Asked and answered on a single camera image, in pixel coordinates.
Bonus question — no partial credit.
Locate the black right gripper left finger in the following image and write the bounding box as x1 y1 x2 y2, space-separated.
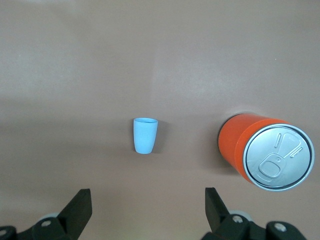
0 188 93 240

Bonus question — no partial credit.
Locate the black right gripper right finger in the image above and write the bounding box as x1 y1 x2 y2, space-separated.
202 187 308 240

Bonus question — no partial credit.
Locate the light blue plastic cup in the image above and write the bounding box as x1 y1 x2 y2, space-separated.
133 117 159 155

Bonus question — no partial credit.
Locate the orange can with silver lid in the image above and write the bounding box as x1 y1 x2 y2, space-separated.
216 113 315 192

